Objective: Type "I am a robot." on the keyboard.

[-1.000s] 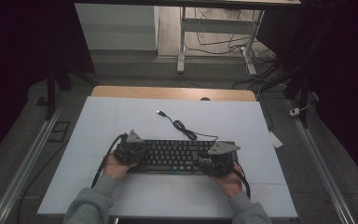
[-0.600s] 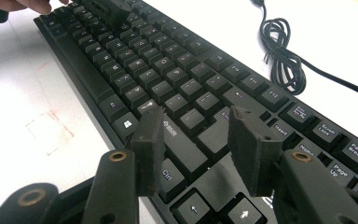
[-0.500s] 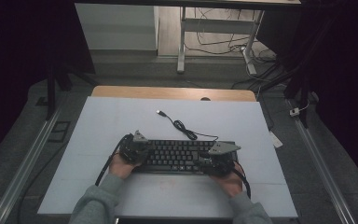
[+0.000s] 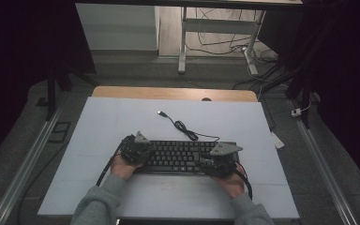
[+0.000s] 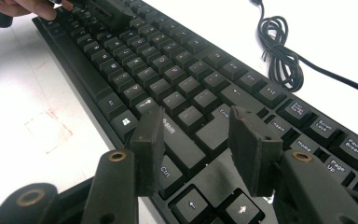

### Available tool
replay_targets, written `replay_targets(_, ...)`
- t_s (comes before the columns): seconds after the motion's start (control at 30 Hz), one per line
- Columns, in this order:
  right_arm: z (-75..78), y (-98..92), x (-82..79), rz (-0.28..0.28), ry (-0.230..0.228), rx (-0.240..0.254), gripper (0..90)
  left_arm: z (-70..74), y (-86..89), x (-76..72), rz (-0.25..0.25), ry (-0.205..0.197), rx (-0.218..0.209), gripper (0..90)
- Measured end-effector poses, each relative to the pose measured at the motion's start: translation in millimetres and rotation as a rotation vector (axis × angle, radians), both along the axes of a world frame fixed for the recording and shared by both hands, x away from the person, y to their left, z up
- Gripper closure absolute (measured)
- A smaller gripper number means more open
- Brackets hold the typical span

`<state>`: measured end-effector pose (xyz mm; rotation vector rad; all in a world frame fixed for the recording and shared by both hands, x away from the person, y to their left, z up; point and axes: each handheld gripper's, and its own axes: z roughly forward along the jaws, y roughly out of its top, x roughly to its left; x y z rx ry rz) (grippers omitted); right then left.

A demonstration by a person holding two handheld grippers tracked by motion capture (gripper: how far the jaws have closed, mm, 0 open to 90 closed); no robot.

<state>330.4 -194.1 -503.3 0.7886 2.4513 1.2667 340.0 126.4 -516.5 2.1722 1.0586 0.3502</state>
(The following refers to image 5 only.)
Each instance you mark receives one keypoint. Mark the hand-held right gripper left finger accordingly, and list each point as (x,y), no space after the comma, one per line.
(149,149)

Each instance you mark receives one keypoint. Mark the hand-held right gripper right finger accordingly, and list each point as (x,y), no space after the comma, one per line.
(254,149)

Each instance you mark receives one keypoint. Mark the black computer keyboard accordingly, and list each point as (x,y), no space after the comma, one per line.
(180,62)

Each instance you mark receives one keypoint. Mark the white board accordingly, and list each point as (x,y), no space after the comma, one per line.
(12,93)

